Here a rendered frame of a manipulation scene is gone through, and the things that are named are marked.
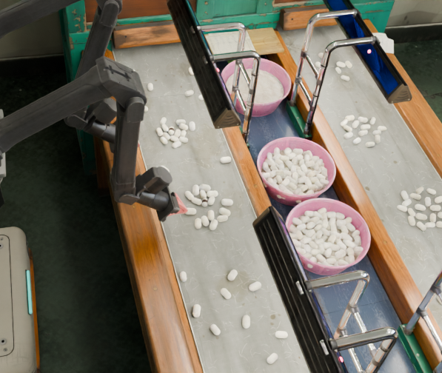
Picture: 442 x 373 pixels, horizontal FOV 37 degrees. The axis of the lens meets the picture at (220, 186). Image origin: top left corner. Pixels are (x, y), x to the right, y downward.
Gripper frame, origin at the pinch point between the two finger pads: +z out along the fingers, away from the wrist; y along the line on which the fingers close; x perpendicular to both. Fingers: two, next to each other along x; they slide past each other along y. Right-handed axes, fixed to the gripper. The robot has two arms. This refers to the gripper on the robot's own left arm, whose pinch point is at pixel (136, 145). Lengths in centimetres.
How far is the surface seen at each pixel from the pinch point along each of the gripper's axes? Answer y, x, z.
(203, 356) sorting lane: -72, 4, 9
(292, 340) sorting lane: -74, -12, 28
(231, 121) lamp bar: -19.0, -34.0, 2.5
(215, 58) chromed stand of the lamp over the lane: 3.0, -38.5, -0.3
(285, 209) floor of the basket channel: -25, -18, 44
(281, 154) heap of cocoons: -5, -25, 44
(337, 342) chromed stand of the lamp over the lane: -93, -38, 0
